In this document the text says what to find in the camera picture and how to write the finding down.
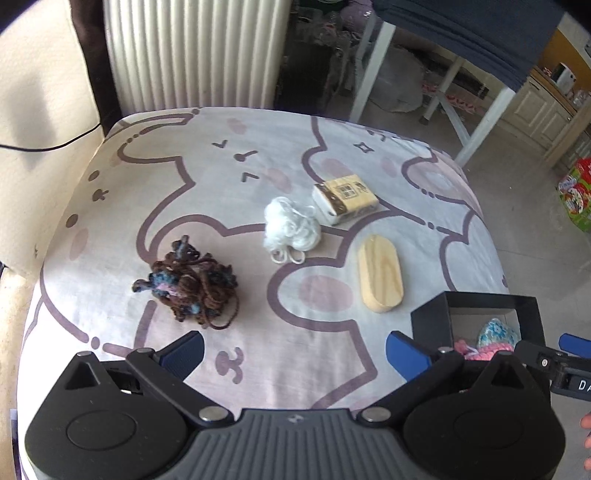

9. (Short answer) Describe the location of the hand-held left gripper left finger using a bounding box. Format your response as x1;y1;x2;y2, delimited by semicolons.
62;331;234;424

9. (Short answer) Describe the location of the white ribbed suitcase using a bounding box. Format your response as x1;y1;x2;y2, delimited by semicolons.
102;0;293;114

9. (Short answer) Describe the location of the oval wooden block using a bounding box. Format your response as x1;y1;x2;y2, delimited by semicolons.
359;234;406;315

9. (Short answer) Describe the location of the black cable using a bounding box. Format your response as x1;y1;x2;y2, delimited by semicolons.
0;121;103;152

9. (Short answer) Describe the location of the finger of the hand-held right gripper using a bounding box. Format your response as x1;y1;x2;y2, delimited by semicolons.
514;339;572;371
558;333;591;359

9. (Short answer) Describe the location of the pink crochet doll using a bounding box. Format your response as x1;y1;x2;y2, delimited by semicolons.
455;339;513;361

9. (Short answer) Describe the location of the yellow tissue pack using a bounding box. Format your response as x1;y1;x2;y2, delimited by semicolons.
312;175;379;226

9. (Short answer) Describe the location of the black cardboard box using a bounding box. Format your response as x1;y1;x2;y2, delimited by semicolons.
411;292;548;365

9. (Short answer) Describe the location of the brown and blue yarn bundle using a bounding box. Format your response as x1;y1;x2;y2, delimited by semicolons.
132;234;242;330

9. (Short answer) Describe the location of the blue brocade pouch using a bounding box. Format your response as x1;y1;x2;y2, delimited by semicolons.
476;320;520;352

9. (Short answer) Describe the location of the grey plastic bag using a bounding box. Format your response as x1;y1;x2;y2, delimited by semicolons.
369;46;432;114

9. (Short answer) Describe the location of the white table frame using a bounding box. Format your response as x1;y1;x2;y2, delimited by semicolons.
348;21;515;169

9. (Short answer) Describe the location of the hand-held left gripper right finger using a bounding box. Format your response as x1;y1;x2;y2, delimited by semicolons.
358;330;529;424

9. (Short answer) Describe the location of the white countertop appliance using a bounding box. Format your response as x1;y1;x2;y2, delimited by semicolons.
551;63;575;93

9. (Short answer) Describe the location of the white yarn ball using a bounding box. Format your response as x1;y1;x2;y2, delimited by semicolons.
263;196;322;265

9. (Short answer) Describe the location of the brown curtain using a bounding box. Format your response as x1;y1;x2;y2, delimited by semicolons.
69;0;123;132

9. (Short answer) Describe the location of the cream kitchen cabinet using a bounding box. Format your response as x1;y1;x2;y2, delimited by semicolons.
501;74;578;158

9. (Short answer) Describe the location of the colourful snack packet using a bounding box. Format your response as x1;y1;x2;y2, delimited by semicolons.
558;157;591;232

